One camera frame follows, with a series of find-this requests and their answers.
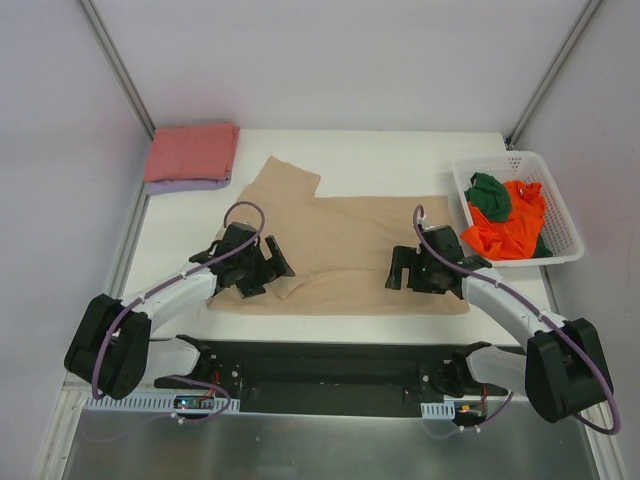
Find beige t shirt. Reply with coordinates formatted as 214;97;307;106
208;157;469;316

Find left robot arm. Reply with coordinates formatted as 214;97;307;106
64;222;295;400

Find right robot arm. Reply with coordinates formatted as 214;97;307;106
385;226;619;423

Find orange t shirt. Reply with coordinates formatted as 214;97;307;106
461;180;553;261

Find green t shirt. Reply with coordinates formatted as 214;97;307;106
463;171;555;259

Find folded pink t shirt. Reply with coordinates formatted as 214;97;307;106
144;123;240;182

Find folded lavender t shirt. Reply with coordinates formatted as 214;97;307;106
144;172;232;196

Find white plastic basket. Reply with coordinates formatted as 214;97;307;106
452;151;584;267

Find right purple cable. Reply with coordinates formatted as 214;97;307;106
412;203;624;436

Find purple cable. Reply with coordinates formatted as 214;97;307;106
412;203;624;436
91;201;266;401

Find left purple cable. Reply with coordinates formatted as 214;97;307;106
91;201;266;401

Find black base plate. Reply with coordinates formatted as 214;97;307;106
149;337;526;416

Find right white cable duct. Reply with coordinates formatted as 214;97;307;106
420;400;487;421

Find white cable duct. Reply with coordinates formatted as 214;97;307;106
84;393;240;415
420;400;487;421

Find left white cable duct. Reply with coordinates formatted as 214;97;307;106
84;393;240;415

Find right aluminium frame post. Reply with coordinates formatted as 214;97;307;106
503;0;606;151

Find aluminium frame post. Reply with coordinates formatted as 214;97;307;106
76;0;155;140
503;0;606;151

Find left aluminium frame post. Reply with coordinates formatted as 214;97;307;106
76;0;155;140

